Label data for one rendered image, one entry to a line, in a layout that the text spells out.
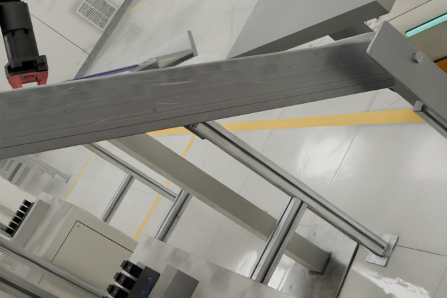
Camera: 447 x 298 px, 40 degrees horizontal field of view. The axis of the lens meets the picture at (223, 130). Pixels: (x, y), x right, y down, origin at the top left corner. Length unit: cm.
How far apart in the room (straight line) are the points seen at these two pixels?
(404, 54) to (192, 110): 26
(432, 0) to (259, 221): 75
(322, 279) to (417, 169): 41
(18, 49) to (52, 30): 777
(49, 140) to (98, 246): 154
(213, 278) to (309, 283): 90
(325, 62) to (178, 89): 19
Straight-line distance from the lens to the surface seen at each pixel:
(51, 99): 60
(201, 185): 163
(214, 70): 65
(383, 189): 185
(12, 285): 133
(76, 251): 211
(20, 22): 119
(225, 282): 96
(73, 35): 899
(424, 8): 172
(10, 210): 560
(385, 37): 72
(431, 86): 76
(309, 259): 181
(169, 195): 292
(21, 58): 118
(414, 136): 189
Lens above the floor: 107
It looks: 20 degrees down
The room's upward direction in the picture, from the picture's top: 55 degrees counter-clockwise
